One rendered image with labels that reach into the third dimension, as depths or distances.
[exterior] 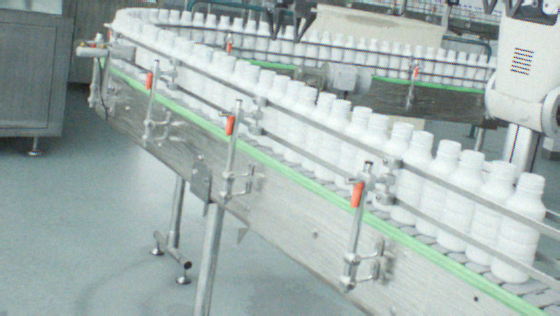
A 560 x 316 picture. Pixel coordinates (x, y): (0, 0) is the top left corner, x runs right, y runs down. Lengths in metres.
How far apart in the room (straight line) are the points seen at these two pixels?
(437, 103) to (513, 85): 1.64
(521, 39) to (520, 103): 0.16
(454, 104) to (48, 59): 2.49
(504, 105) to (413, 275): 0.76
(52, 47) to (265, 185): 3.18
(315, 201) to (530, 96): 0.66
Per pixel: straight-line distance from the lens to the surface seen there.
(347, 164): 1.37
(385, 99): 3.32
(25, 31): 4.54
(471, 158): 1.15
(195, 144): 1.83
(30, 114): 4.65
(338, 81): 3.04
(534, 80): 1.79
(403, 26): 5.81
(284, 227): 1.50
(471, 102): 3.54
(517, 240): 1.09
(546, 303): 1.09
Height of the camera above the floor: 1.40
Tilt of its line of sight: 11 degrees down
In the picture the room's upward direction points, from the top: 10 degrees clockwise
